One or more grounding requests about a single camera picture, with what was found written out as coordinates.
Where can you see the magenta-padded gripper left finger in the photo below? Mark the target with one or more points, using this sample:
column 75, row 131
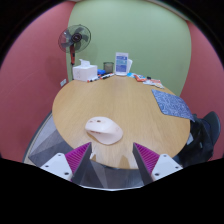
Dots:
column 77, row 159

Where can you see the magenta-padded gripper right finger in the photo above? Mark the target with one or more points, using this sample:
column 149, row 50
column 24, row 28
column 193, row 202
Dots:
column 148, row 158

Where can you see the pale pink computer mouse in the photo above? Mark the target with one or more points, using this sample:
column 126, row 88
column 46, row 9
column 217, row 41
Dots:
column 104, row 130

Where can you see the blue patterned mouse pad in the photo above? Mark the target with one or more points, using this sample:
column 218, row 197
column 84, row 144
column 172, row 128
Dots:
column 172, row 104

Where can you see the black office chair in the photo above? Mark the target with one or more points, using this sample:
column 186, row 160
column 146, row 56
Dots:
column 204, row 140

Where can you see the large orange white snack packet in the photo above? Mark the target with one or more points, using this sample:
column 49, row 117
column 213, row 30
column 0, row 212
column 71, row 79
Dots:
column 157, row 83

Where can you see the red-capped whiteboard marker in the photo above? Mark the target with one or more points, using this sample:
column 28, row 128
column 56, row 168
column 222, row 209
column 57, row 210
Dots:
column 93, row 79

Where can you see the blue snack packet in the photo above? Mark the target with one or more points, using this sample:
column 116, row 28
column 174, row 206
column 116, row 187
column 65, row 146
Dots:
column 130, row 75

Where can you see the white tissue box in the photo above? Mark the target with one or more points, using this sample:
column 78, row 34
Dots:
column 84, row 72

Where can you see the black whiteboard marker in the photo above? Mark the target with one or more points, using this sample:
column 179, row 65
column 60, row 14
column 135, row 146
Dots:
column 106, row 76

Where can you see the small blue box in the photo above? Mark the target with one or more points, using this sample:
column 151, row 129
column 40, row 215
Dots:
column 100, row 71

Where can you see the white curved chair back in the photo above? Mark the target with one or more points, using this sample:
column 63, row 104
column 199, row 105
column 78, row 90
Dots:
column 130, row 65

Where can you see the dark mesh pen cup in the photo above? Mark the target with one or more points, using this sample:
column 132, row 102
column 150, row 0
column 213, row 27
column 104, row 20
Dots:
column 108, row 67

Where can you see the acrylic sign stand blue card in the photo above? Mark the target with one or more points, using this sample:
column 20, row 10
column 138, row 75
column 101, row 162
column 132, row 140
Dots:
column 121, row 64

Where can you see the standing fan with red pole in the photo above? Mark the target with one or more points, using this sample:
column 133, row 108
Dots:
column 74, row 38

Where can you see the white wall outlet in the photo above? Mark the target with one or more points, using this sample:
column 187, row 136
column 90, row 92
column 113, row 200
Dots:
column 63, row 82

